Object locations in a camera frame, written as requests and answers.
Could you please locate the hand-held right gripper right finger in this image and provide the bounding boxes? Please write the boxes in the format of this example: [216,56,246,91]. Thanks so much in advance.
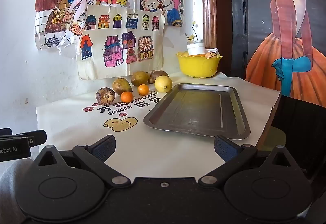
[198,135,302,187]

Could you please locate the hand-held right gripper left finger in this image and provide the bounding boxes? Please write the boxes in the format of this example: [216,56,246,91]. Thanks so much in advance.
[33,135,131,187]

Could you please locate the metal tray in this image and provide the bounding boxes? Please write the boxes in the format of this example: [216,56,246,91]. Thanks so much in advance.
[143,83,251,140]

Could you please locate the large striped melon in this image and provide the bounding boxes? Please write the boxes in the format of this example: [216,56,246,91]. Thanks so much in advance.
[95,87,116,106]

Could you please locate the small orange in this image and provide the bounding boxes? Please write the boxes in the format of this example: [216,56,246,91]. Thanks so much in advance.
[137,84,150,96]
[120,91,134,103]

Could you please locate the small green-yellow mango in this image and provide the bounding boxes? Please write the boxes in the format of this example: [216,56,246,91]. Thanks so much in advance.
[112,78,133,96]

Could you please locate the large orange-yellow mango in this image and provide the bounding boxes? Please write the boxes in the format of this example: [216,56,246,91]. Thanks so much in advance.
[131,71,150,87]

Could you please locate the yellow lemon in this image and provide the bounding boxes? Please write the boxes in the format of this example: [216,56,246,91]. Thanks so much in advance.
[154,75,173,93]

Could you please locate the brown kiwi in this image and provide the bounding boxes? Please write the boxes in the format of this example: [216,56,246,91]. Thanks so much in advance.
[152,70,169,80]

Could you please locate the person's left forearm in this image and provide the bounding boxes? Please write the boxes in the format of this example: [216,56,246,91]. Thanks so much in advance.
[0,159,35,224]

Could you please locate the printed white tablecloth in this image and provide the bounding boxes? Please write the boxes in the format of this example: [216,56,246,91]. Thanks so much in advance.
[36,71,281,181]

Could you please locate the dark furniture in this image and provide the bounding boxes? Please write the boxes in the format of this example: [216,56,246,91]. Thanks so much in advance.
[262,94,326,181]

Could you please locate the yellow plastic bowl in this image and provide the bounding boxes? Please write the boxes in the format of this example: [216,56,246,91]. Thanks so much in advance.
[176,51,223,78]

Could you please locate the white jar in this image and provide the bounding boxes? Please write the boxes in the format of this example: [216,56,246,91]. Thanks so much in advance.
[186,39,207,56]

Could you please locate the colourful houses drawing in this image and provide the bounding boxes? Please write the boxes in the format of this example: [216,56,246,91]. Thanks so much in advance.
[76,5,166,80]

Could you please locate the yellow flower sprig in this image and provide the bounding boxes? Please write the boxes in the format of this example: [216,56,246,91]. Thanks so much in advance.
[185,20,199,42]

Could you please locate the black door panel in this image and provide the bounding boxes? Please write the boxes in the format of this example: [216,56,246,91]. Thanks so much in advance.
[213,0,249,78]

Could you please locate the orange dress wall poster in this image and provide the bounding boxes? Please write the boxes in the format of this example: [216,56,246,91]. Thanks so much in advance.
[242,0,326,107]

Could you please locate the wooden door frame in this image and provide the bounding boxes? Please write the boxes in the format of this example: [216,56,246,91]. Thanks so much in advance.
[200,0,217,49]

